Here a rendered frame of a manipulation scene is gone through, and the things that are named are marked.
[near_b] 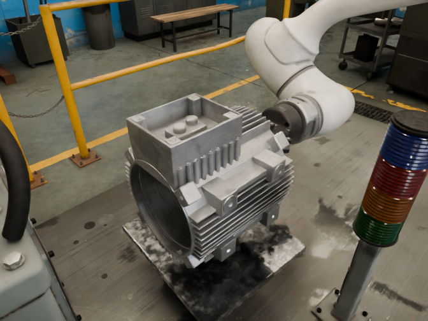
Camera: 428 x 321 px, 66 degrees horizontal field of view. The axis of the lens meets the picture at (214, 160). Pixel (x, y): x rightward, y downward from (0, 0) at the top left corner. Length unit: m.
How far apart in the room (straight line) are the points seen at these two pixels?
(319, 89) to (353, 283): 0.36
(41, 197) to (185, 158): 2.02
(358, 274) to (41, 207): 1.97
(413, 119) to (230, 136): 0.22
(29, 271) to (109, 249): 0.49
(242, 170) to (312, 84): 0.29
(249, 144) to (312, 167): 0.58
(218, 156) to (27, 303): 0.26
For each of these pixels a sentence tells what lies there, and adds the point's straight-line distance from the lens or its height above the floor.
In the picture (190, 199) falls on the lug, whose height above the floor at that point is 1.13.
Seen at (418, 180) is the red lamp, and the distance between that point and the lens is 0.48.
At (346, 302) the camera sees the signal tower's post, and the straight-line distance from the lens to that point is 0.67.
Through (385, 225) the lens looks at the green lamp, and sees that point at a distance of 0.52.
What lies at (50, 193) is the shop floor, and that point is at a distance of 2.39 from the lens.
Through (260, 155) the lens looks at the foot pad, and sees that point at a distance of 0.49.
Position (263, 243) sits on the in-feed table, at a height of 0.92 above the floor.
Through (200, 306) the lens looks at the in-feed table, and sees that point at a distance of 0.57.
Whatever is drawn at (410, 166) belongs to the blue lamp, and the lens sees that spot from 0.46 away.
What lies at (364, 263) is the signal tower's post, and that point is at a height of 0.98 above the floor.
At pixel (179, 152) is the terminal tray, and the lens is 0.39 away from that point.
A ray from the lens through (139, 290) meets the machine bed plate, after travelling 0.74.
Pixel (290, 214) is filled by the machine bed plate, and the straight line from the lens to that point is 0.88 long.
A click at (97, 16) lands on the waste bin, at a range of 5.00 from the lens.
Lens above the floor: 1.40
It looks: 35 degrees down
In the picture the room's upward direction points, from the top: straight up
